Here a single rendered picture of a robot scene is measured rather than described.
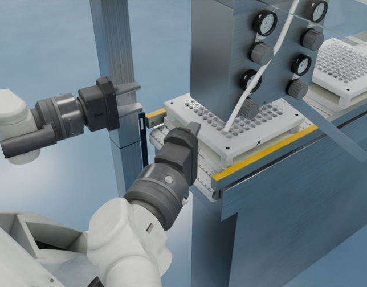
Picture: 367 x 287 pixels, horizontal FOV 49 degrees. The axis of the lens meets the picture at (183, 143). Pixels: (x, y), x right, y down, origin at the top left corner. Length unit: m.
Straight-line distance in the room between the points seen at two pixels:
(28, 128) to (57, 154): 1.52
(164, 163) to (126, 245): 0.20
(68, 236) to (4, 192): 1.24
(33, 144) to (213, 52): 0.37
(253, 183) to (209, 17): 0.43
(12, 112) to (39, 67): 2.44
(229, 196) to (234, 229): 0.24
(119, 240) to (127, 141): 0.55
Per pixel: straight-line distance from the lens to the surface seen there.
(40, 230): 0.94
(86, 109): 0.82
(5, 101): 0.83
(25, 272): 0.34
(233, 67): 0.64
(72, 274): 0.93
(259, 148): 0.94
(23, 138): 0.79
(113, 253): 0.50
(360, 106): 1.15
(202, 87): 0.71
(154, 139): 1.02
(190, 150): 0.67
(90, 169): 2.19
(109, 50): 0.89
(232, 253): 1.21
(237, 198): 0.93
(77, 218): 1.96
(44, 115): 0.80
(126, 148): 1.04
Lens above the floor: 1.45
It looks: 39 degrees down
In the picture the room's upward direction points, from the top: straight up
